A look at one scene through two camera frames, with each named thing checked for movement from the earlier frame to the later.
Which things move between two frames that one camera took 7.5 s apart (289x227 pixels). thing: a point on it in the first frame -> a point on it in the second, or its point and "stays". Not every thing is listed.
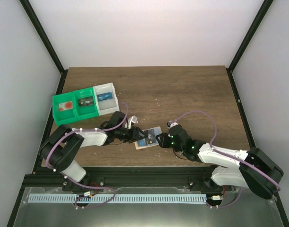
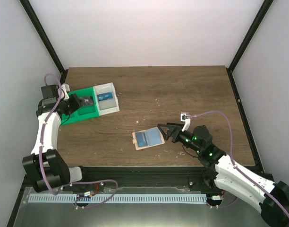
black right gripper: [163, 136] -> [172, 128]
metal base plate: [246, 207] stays
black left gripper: [134, 135] -> [76, 102]
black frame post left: [32, 16] stays
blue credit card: [105, 96] stays
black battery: [151, 138] -> [86, 100]
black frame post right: [246, 42] stays
